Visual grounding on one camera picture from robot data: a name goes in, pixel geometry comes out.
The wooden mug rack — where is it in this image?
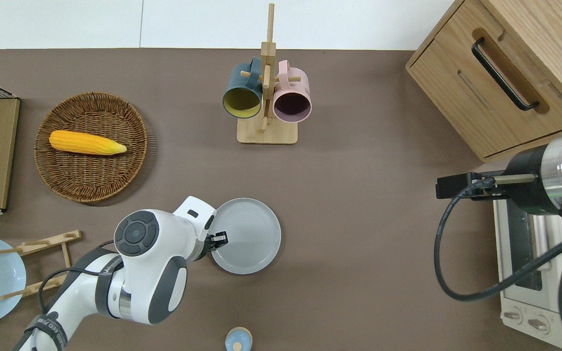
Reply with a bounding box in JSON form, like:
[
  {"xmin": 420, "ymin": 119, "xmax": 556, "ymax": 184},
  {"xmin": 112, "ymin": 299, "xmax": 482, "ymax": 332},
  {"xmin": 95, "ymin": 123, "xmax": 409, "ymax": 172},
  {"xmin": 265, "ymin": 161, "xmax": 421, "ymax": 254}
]
[{"xmin": 237, "ymin": 3, "xmax": 302, "ymax": 145}]

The small blue round container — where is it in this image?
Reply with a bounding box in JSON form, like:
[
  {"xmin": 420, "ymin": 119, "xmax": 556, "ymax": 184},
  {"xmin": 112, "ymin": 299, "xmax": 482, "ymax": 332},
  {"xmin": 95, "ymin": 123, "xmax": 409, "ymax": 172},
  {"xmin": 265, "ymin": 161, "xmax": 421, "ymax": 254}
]
[{"xmin": 225, "ymin": 327, "xmax": 253, "ymax": 351}]

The black cabinet drawer handle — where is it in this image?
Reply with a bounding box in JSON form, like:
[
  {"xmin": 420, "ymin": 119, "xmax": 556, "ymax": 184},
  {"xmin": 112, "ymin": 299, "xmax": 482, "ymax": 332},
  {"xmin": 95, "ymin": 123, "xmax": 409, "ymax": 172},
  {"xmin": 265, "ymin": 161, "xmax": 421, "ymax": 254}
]
[{"xmin": 471, "ymin": 37, "xmax": 540, "ymax": 112}]

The brown wicker basket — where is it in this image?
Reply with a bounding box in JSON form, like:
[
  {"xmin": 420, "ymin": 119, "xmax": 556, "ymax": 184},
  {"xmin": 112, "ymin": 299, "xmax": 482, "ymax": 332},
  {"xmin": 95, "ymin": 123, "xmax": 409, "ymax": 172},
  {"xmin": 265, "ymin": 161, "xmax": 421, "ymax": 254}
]
[{"xmin": 34, "ymin": 92, "xmax": 149, "ymax": 203}]

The wooden plate rack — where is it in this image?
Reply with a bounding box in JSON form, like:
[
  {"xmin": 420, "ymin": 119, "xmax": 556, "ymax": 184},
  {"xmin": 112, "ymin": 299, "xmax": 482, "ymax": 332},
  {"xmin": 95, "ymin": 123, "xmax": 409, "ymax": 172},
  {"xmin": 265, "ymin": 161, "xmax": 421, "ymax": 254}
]
[{"xmin": 0, "ymin": 230, "xmax": 82, "ymax": 300}]

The white toaster oven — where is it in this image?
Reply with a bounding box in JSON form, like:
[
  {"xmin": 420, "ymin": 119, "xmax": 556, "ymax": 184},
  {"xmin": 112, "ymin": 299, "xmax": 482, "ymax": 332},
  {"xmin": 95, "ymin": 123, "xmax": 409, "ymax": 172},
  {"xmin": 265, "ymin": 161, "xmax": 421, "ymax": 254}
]
[{"xmin": 492, "ymin": 195, "xmax": 562, "ymax": 351}]

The wooden drawer cabinet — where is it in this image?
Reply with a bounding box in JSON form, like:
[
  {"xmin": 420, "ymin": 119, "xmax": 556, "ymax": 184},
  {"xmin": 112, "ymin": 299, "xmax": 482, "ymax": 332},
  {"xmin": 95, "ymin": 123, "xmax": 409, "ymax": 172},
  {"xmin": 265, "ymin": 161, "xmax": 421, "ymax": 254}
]
[{"xmin": 405, "ymin": 0, "xmax": 562, "ymax": 164}]

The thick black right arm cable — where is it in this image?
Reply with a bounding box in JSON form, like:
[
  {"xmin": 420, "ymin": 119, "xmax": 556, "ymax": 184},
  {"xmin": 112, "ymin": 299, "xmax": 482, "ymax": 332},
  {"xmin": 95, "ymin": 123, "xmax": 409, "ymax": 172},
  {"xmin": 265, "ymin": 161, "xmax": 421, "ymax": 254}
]
[{"xmin": 433, "ymin": 174, "xmax": 562, "ymax": 302}]

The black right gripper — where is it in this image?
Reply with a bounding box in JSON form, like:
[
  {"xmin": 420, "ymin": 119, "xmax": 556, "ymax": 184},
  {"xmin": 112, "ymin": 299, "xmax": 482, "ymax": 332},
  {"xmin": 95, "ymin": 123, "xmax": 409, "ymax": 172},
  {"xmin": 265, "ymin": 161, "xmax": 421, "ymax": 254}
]
[{"xmin": 436, "ymin": 171, "xmax": 506, "ymax": 201}]

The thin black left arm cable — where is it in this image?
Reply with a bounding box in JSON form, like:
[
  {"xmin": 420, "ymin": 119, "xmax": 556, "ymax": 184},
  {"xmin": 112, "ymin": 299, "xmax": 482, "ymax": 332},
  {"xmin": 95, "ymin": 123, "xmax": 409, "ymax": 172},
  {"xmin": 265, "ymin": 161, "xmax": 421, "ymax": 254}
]
[{"xmin": 37, "ymin": 239, "xmax": 118, "ymax": 317}]

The yellow corn cob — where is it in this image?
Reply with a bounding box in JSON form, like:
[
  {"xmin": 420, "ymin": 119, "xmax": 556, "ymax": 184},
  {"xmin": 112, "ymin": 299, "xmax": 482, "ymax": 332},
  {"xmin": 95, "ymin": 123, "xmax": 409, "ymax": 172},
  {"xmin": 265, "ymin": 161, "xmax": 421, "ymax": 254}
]
[{"xmin": 49, "ymin": 130, "xmax": 128, "ymax": 156}]

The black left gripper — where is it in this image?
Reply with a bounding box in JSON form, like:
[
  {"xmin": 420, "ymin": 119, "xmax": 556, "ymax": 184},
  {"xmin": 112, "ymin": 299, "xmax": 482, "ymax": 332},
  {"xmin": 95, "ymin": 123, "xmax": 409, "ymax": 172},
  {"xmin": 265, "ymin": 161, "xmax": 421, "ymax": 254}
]
[{"xmin": 194, "ymin": 232, "xmax": 228, "ymax": 263}]

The dark blue mug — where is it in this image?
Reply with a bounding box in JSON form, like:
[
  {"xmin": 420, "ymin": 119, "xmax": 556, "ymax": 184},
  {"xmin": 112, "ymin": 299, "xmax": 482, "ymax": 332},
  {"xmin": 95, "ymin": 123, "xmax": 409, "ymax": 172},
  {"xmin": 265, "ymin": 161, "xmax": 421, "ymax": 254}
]
[{"xmin": 222, "ymin": 57, "xmax": 264, "ymax": 119}]

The pink mug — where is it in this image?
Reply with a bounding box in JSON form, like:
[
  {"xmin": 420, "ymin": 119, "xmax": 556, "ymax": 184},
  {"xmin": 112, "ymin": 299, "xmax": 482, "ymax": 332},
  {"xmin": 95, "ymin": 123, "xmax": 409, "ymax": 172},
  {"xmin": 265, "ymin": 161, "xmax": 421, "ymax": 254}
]
[{"xmin": 272, "ymin": 60, "xmax": 312, "ymax": 123}]

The gray round plate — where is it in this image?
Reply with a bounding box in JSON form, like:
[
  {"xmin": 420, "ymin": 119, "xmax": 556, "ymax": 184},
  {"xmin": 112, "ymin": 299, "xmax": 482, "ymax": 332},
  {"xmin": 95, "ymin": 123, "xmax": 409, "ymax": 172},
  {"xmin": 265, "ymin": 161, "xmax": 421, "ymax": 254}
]
[{"xmin": 208, "ymin": 197, "xmax": 281, "ymax": 275}]

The brown table mat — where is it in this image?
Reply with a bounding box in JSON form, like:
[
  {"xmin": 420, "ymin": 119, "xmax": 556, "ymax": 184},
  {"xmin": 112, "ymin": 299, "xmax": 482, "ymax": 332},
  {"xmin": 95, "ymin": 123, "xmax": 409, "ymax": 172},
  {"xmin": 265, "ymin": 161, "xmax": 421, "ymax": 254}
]
[{"xmin": 0, "ymin": 48, "xmax": 562, "ymax": 351}]

